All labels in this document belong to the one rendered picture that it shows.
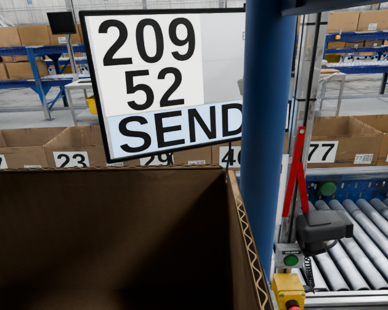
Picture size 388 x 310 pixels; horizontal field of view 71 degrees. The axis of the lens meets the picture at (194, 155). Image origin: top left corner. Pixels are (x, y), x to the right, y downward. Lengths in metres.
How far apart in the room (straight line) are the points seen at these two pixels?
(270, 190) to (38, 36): 6.31
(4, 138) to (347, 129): 1.94
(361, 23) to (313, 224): 5.94
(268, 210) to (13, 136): 1.74
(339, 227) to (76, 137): 1.39
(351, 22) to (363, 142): 5.05
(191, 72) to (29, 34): 5.96
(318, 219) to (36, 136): 1.52
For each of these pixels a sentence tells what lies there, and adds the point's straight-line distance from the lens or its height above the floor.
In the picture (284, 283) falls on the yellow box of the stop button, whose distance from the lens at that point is 0.85.
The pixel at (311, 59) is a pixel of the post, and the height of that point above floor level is 1.45.
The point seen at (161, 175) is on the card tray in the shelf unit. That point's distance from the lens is 0.15.
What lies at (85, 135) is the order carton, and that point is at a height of 0.99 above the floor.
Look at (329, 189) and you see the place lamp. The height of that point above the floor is 0.81.
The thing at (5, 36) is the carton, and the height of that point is 1.56.
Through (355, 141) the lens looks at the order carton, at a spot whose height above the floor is 1.02.
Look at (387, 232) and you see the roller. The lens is 1.38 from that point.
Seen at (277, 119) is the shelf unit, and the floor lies 1.46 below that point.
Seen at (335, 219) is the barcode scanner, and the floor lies 1.09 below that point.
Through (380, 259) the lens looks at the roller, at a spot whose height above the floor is 0.75.
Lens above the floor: 1.51
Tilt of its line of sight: 24 degrees down
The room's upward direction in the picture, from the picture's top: 3 degrees counter-clockwise
